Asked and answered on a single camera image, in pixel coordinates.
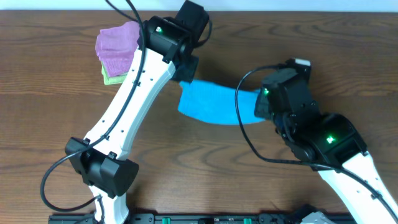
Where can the blue microfiber cloth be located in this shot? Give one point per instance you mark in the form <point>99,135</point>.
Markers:
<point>214,104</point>

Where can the folded green cloth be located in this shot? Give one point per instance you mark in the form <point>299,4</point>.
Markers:
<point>111,80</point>

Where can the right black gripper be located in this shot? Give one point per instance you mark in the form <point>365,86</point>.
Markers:
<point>261,106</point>

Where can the folded purple cloth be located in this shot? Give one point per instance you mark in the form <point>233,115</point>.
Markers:
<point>115,48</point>

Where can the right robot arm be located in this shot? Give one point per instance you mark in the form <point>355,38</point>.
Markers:
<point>331,145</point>

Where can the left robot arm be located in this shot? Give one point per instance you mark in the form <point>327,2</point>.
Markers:
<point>101,157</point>

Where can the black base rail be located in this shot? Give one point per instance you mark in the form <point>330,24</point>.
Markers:
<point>148,218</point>

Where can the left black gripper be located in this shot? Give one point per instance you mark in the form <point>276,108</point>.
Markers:
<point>188,70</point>

